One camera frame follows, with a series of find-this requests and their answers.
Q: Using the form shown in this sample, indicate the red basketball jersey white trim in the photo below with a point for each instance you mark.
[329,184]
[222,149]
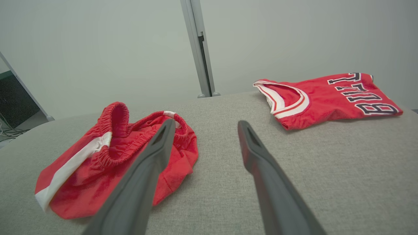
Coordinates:
[326,104]

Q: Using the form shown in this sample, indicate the slanted grey partition post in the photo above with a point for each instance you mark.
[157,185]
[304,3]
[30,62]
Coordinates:
[29,91]

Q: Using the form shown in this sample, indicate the red shorts white side stripe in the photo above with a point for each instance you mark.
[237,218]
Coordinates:
[81,189]

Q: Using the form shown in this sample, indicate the grey metal partition post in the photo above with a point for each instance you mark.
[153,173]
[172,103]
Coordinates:
[199,49]

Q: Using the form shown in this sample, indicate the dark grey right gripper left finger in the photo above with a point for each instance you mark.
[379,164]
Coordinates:
[134,195]

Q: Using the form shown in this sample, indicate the black screen panel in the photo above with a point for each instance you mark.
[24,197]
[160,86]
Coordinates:
[16,101]

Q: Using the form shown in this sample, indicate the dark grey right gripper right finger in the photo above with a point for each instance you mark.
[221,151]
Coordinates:
[281,202]

